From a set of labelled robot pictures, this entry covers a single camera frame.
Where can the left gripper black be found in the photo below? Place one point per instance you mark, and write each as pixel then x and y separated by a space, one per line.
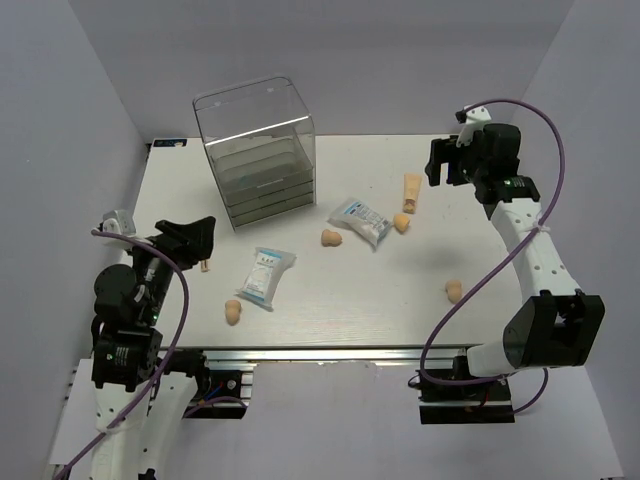
pixel 191 240

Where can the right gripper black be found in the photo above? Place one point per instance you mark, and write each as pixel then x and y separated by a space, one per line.
pixel 443 151

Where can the beige makeup tube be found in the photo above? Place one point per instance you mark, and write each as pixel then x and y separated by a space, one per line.
pixel 412 187

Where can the beige sponge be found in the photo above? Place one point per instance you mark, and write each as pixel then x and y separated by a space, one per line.
pixel 232 311
pixel 401 222
pixel 454 291
pixel 331 238

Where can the white blue packet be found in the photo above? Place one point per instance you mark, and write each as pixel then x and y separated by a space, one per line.
pixel 362 219
pixel 267 269

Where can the clear acrylic drawer organizer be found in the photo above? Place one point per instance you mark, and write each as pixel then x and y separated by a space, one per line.
pixel 259 139

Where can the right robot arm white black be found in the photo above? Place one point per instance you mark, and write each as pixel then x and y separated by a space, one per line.
pixel 557 323

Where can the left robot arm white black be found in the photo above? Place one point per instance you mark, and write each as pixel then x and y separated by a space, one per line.
pixel 141 391

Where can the blue label left corner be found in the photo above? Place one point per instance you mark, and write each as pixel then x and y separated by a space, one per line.
pixel 169 143

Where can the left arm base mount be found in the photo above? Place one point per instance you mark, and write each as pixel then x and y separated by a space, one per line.
pixel 226 392

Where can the aluminium rail table edge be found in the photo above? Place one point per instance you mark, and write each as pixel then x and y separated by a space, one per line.
pixel 315 354

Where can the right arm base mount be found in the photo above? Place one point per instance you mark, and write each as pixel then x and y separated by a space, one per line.
pixel 462 405

